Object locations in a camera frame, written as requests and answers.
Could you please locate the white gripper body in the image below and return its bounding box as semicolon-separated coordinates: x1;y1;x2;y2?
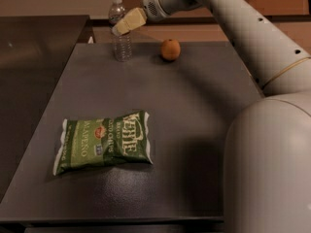
141;0;179;21

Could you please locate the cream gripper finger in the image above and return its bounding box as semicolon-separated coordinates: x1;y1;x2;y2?
112;8;147;36

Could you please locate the green jalapeno chip bag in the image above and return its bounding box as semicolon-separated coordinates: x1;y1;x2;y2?
52;111;153;176

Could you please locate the clear plastic water bottle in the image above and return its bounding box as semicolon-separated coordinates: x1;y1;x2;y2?
108;0;132;62

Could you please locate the orange fruit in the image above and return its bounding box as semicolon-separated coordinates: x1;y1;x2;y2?
160;39;181;61

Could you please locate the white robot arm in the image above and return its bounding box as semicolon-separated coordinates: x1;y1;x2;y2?
113;0;311;233

